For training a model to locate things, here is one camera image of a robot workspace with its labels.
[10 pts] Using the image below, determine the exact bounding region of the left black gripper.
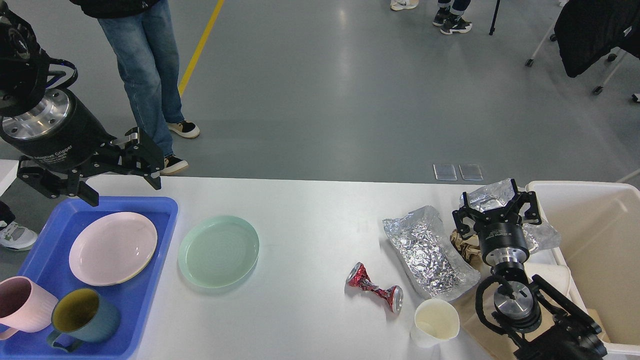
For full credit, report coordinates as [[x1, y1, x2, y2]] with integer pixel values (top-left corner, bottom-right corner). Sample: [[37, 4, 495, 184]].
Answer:
[[1, 88, 165, 207]]

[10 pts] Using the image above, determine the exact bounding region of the large crumpled foil tray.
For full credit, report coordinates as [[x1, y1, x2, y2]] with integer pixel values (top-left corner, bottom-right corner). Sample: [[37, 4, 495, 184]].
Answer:
[[382, 205, 481, 302]]

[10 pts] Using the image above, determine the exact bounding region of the pink ceramic mug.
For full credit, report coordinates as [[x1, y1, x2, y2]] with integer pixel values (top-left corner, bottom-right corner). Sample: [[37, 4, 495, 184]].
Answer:
[[0, 276, 58, 341]]

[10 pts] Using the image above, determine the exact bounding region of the beige plastic bin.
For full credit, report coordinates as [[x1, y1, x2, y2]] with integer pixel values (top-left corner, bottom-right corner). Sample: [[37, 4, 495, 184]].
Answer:
[[526, 181, 640, 360]]

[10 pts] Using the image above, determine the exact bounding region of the teal ceramic mug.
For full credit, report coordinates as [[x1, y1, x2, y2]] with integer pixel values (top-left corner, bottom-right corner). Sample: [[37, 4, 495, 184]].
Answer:
[[46, 288, 121, 353]]

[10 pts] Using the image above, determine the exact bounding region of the crushed red soda can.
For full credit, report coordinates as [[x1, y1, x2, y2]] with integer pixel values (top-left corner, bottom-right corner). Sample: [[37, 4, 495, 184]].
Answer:
[[345, 262, 403, 315]]

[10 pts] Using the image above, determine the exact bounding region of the chair with black jacket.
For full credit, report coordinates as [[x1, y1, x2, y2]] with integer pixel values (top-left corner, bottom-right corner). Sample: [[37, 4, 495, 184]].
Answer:
[[525, 0, 639, 96]]

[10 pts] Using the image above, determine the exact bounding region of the blue plastic tray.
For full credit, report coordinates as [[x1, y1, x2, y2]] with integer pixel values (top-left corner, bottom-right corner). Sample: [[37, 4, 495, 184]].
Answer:
[[0, 196, 179, 360]]

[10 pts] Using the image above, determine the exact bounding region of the pink ceramic plate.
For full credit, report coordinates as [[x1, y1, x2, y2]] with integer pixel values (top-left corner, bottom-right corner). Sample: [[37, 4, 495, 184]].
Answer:
[[68, 212, 158, 287]]

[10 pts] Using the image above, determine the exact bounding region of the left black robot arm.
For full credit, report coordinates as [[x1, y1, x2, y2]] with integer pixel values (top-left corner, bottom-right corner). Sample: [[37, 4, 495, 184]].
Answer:
[[0, 1, 164, 207]]

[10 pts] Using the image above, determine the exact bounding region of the white side table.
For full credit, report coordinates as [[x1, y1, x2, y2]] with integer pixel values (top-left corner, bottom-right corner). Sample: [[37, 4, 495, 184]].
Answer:
[[0, 159, 19, 196]]

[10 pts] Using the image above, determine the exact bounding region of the person in blue jeans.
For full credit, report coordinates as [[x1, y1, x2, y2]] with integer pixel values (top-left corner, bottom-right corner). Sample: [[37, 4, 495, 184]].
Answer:
[[74, 0, 201, 176]]

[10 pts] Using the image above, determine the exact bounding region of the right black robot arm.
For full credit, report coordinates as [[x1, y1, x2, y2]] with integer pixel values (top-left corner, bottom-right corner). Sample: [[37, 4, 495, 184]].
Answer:
[[452, 179, 608, 360]]

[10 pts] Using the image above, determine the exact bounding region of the white paper cup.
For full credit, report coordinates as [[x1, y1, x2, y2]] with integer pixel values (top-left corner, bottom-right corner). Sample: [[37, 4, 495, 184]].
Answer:
[[410, 298, 460, 348]]

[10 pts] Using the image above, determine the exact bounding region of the green ceramic plate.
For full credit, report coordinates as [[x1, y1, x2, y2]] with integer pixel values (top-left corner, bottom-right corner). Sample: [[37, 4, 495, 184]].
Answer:
[[177, 215, 260, 289]]

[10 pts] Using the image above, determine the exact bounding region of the crumpled brown paper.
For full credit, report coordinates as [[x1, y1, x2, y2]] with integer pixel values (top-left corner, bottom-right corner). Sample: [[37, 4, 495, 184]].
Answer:
[[449, 230, 483, 271]]

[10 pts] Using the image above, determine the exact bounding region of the small crumpled foil sheet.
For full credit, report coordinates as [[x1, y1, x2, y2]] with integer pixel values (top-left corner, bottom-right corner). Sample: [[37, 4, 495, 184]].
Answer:
[[467, 178, 562, 255]]

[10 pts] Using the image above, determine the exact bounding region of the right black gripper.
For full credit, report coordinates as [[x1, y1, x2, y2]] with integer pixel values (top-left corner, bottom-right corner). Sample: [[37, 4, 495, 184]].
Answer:
[[452, 178, 543, 265]]

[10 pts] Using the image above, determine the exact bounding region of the person in black sneakers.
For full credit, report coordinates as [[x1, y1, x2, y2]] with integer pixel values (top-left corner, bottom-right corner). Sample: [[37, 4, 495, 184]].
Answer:
[[389, 0, 472, 35]]

